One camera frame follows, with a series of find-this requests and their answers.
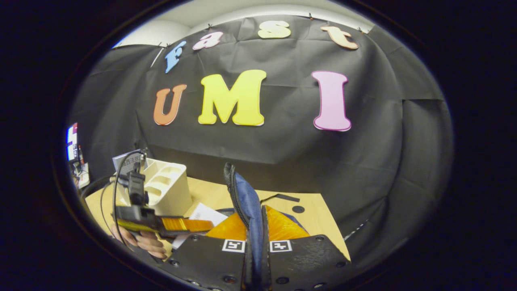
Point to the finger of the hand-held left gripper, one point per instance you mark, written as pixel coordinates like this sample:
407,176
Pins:
181,225

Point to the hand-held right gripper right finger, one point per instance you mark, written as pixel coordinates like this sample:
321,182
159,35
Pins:
307,258

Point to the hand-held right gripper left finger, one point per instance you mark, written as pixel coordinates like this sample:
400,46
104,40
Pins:
202,258

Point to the white bookshelf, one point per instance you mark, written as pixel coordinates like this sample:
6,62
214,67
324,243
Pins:
169,190

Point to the blue schoolbag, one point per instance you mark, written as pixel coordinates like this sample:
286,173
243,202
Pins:
246,198

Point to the black round table cap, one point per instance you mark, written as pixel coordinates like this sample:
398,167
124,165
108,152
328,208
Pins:
298,209

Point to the white side table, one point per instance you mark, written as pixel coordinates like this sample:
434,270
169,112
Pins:
84,178

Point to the computer monitor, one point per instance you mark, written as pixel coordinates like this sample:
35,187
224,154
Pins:
72,141

